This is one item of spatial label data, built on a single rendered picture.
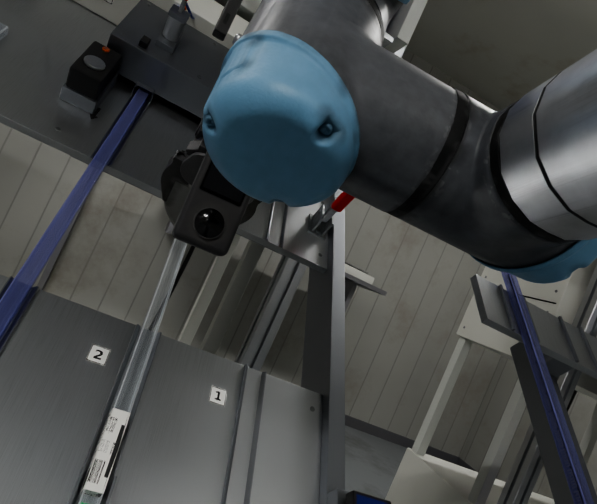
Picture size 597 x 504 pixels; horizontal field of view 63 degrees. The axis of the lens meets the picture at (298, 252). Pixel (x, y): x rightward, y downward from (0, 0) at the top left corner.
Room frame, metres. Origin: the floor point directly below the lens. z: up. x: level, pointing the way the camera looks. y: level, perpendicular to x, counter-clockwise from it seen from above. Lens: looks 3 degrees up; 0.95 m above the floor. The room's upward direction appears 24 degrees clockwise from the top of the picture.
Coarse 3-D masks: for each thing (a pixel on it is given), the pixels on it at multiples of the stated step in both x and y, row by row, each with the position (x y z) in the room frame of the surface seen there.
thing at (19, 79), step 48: (0, 0) 0.61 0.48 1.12; (48, 0) 0.66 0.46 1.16; (0, 48) 0.56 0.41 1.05; (48, 48) 0.60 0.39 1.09; (0, 96) 0.52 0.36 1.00; (48, 96) 0.56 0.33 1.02; (48, 144) 0.53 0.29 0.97; (96, 144) 0.55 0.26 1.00; (144, 144) 0.59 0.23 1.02; (288, 240) 0.63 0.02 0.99
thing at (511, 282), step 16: (512, 288) 0.61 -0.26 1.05; (512, 304) 0.60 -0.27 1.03; (528, 320) 0.58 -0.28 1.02; (528, 336) 0.56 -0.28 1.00; (528, 352) 0.55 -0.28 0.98; (544, 368) 0.53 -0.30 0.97; (544, 384) 0.52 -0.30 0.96; (544, 400) 0.51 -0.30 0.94; (560, 416) 0.49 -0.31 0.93; (560, 432) 0.48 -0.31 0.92; (560, 448) 0.47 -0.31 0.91; (576, 464) 0.46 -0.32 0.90; (576, 480) 0.45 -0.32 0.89; (576, 496) 0.44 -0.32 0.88
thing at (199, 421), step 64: (64, 320) 0.42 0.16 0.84; (0, 384) 0.36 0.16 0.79; (64, 384) 0.39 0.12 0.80; (192, 384) 0.44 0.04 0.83; (256, 384) 0.48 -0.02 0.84; (0, 448) 0.34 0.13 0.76; (64, 448) 0.36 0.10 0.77; (128, 448) 0.38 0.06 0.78; (192, 448) 0.41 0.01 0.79; (256, 448) 0.44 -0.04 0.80; (320, 448) 0.47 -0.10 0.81
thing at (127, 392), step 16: (176, 240) 0.51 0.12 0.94; (176, 256) 0.50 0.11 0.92; (176, 272) 0.49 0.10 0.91; (160, 288) 0.47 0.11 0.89; (160, 304) 0.46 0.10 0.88; (144, 320) 0.45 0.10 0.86; (160, 320) 0.45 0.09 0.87; (144, 336) 0.43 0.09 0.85; (144, 352) 0.42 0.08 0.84; (128, 368) 0.41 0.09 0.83; (144, 368) 0.42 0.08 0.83; (128, 384) 0.40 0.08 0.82; (128, 400) 0.39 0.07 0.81; (80, 496) 0.34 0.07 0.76; (96, 496) 0.35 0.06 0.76
